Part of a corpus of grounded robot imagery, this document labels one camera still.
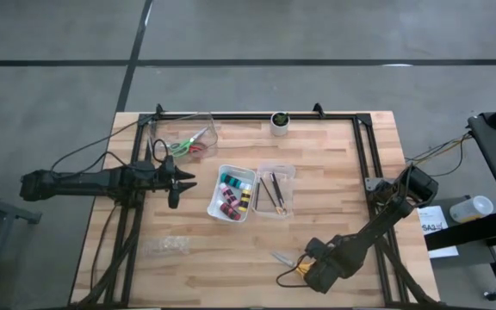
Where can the pink black striped paint bottle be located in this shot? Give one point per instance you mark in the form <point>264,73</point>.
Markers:
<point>230,196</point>

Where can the black pen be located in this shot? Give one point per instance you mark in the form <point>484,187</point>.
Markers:
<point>275,185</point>

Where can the black frame clamp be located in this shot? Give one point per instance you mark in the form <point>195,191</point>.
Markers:
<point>317,108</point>
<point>159,109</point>

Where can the frosted translucent plastic bin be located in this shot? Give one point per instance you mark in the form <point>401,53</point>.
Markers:
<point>289,189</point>

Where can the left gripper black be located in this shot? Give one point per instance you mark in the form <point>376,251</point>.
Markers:
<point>171,181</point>

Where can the yellow black striped paint bottle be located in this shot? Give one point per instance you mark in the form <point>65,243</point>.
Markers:
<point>245,199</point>

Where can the grey metal table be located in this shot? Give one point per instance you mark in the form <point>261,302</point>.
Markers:
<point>11,211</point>

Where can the clear plastic bin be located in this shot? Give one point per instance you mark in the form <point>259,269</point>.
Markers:
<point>162,127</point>

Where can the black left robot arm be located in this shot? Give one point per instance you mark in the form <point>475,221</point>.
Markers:
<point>80,183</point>

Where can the white plastic bin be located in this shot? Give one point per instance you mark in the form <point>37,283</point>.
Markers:
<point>214,199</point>

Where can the small black caster wheel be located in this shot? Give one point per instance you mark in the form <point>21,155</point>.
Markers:
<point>494,296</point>

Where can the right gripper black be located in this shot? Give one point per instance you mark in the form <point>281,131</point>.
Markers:
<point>327,267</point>

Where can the thin dark paintbrush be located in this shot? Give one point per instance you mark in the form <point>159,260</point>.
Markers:
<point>257,196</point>

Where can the white printed paper sheet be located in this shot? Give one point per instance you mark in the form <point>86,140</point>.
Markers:
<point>435,221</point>

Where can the succulent in white pot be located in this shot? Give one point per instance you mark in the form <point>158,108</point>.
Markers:
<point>280,129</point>

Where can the black paintbrush yellow ferrule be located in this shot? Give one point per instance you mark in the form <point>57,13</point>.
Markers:
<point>280,200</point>

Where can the black metal rig frame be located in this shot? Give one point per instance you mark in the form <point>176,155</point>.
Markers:
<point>363,117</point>

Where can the clear plastic bag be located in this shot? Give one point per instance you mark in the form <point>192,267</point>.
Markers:
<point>166,246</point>

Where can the brown paintbrush silver ferrule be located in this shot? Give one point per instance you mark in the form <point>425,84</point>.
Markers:
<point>268,192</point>

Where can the teal black striped paint bottle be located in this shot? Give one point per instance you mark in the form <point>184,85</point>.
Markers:
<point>232,180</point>

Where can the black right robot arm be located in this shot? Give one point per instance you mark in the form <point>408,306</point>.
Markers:
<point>386,219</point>

